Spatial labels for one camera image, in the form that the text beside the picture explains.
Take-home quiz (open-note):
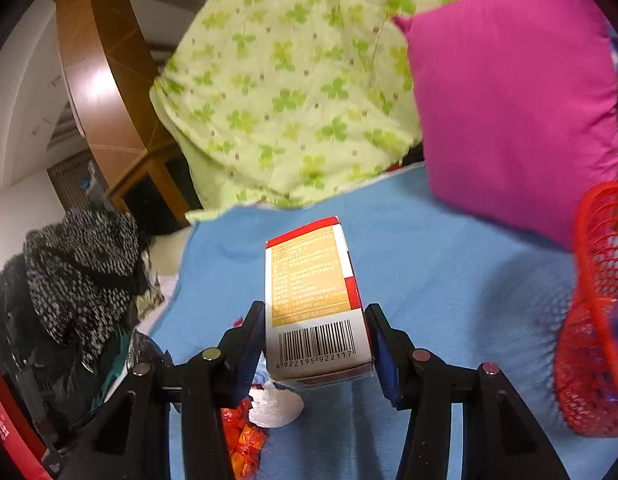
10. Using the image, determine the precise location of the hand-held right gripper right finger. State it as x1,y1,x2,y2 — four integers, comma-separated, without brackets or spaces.
364,303,572,480

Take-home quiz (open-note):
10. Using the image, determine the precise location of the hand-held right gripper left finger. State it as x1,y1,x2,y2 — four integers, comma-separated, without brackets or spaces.
59,301,267,480

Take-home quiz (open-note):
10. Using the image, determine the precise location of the white and red carton box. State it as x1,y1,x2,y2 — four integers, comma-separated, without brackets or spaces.
265,216,375,392

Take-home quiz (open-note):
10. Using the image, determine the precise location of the red mesh basket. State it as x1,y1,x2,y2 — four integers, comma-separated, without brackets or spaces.
554,181,618,438

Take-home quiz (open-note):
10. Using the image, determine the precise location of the crumpled white tissue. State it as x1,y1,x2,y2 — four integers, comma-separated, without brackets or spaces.
249,380,306,428

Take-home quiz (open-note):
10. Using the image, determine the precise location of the orange foil candy wrapper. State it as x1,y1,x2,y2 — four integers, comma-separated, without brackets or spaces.
220,397,269,478

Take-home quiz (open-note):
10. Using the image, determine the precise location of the black plastic bag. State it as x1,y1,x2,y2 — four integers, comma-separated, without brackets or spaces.
124,330,175,376

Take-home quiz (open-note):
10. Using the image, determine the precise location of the light blue blanket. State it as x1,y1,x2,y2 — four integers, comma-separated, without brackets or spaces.
151,160,615,480

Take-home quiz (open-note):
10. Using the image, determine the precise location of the black and white speckled garment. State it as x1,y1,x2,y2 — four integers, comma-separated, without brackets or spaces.
24,208,152,376

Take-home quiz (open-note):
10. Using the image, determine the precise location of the wooden nightstand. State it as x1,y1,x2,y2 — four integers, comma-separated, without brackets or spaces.
106,147,202,226

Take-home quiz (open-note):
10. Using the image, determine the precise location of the pile of dark clothes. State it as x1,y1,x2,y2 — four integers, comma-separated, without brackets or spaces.
0,255,130,461

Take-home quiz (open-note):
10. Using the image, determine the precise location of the dark slatted panel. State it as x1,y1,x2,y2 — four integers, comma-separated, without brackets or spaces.
46,150,97,211

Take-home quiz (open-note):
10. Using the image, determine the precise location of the green clover print quilt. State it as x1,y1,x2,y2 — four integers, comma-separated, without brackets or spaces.
149,0,527,223

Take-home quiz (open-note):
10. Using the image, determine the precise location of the magenta pillow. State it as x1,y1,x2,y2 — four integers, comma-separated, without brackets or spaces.
391,0,618,252

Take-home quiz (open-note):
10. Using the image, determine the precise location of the wooden cabinet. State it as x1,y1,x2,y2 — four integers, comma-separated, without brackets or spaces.
55,0,162,161

